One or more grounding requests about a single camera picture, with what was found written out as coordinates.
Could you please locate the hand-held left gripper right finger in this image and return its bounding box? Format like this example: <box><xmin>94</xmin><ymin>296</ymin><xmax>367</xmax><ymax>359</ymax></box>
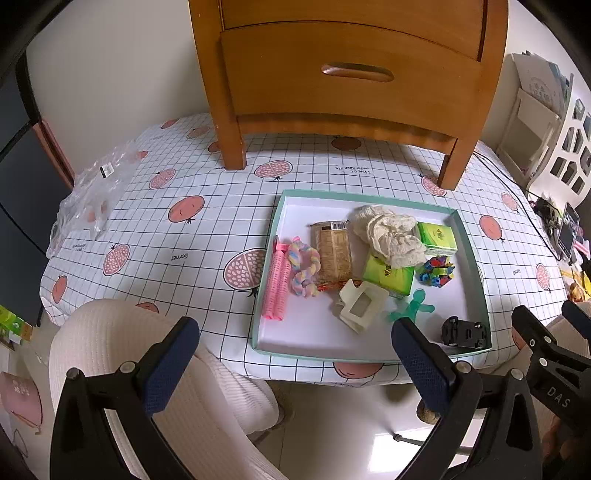
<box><xmin>392</xmin><ymin>318</ymin><xmax>543</xmax><ymax>480</ymax></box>

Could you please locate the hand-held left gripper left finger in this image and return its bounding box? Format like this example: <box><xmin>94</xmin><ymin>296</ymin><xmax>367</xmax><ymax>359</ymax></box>
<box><xmin>50</xmin><ymin>318</ymin><xmax>200</xmax><ymax>480</ymax></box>

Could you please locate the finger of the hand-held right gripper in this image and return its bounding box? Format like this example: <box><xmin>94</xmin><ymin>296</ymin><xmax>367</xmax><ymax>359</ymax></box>
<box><xmin>512</xmin><ymin>305</ymin><xmax>561</xmax><ymax>370</ymax></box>
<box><xmin>561</xmin><ymin>300</ymin><xmax>591</xmax><ymax>334</ymax></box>

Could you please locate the cream plastic holder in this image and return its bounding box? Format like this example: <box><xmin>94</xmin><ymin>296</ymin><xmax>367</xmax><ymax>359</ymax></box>
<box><xmin>333</xmin><ymin>278</ymin><xmax>389</xmax><ymax>334</ymax></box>

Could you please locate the colourful block toy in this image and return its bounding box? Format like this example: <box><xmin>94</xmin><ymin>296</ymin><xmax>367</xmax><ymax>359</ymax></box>
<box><xmin>417</xmin><ymin>255</ymin><xmax>455</xmax><ymax>288</ymax></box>

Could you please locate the green box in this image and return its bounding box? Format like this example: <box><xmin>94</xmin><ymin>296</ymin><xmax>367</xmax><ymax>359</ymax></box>
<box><xmin>361</xmin><ymin>255</ymin><xmax>415</xmax><ymax>297</ymax></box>
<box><xmin>416</xmin><ymin>222</ymin><xmax>458</xmax><ymax>256</ymax></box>

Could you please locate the teal shallow tray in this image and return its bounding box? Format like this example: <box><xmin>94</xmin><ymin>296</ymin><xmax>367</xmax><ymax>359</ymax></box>
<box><xmin>250</xmin><ymin>189</ymin><xmax>494</xmax><ymax>361</ymax></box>

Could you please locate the pink hair roller clip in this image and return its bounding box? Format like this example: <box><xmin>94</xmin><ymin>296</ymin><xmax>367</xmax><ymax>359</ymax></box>
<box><xmin>262</xmin><ymin>235</ymin><xmax>293</xmax><ymax>321</ymax></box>

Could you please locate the person's right hand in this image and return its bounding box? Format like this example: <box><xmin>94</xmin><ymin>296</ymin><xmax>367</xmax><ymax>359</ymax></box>
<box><xmin>542</xmin><ymin>415</ymin><xmax>571</xmax><ymax>468</ymax></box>

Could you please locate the green rubber figure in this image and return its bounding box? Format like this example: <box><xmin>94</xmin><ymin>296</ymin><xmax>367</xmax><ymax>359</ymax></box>
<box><xmin>387</xmin><ymin>288</ymin><xmax>435</xmax><ymax>324</ymax></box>

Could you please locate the metal bar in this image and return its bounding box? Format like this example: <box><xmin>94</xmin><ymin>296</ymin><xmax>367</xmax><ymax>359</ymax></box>
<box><xmin>392</xmin><ymin>431</ymin><xmax>437</xmax><ymax>449</ymax></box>

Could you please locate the tablet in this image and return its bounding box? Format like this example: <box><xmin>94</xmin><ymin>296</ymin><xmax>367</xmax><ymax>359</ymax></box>
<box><xmin>558</xmin><ymin>203</ymin><xmax>581</xmax><ymax>259</ymax></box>

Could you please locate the cream lace cloth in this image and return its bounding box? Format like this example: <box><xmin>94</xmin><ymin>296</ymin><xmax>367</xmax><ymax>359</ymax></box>
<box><xmin>353</xmin><ymin>204</ymin><xmax>428</xmax><ymax>268</ymax></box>

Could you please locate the brown snack bar packet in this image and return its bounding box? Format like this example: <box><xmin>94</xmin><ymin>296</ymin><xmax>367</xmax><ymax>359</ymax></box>
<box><xmin>310</xmin><ymin>220</ymin><xmax>354</xmax><ymax>291</ymax></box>

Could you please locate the green carton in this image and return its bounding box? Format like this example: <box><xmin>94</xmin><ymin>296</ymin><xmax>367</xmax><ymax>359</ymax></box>
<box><xmin>0</xmin><ymin>305</ymin><xmax>33</xmax><ymax>347</ymax></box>

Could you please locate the white wooden rack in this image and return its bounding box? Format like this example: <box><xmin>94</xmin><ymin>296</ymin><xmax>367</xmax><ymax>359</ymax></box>
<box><xmin>498</xmin><ymin>88</ymin><xmax>561</xmax><ymax>185</ymax></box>

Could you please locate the clear plastic bag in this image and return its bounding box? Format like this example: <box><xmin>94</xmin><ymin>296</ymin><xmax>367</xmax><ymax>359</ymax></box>
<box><xmin>46</xmin><ymin>141</ymin><xmax>139</xmax><ymax>259</ymax></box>

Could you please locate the wooden nightstand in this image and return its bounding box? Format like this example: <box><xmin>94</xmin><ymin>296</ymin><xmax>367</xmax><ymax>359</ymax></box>
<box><xmin>188</xmin><ymin>0</ymin><xmax>509</xmax><ymax>191</ymax></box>

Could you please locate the white cardboard box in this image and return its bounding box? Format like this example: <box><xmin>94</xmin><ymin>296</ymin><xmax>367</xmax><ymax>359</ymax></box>
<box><xmin>512</xmin><ymin>53</ymin><xmax>573</xmax><ymax>112</ymax></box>

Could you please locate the black cable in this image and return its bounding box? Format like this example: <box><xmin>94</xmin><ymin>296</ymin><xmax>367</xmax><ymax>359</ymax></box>
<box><xmin>475</xmin><ymin>154</ymin><xmax>560</xmax><ymax>259</ymax></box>

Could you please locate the pastel braided ring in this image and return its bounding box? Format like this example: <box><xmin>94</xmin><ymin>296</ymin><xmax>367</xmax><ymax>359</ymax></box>
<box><xmin>285</xmin><ymin>236</ymin><xmax>321</xmax><ymax>298</ymax></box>

